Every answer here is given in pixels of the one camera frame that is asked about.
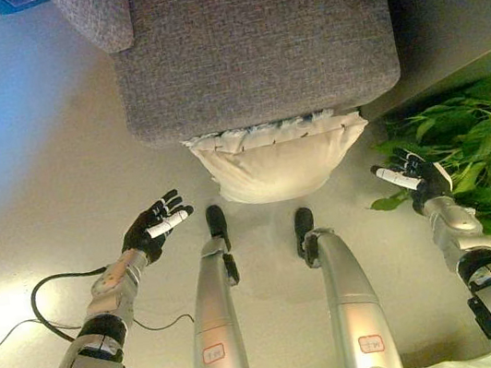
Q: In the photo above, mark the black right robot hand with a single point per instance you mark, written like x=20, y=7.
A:
x=430, y=183

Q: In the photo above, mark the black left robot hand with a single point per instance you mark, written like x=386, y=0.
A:
x=146, y=237

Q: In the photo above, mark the white fringed pillow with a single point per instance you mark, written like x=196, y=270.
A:
x=280, y=169

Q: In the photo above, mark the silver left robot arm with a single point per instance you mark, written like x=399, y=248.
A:
x=92, y=367

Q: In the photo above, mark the green leafy potted plant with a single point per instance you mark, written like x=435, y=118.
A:
x=480, y=133

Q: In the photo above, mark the black left robot foot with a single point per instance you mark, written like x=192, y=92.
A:
x=217, y=226

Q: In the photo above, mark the black robot foot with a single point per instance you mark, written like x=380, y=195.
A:
x=303, y=226
x=217, y=226

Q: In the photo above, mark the silver left robot leg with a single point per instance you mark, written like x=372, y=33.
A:
x=213, y=320

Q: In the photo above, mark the silver robot leg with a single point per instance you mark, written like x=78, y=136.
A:
x=213, y=320
x=353, y=302

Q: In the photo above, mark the black right robot foot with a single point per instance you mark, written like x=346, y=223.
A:
x=303, y=226

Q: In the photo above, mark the silver right robot leg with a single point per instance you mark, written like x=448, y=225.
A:
x=353, y=302

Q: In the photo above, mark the grey fabric armchair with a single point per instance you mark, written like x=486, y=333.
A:
x=252, y=52

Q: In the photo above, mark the blue box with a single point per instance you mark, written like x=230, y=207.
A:
x=11, y=4

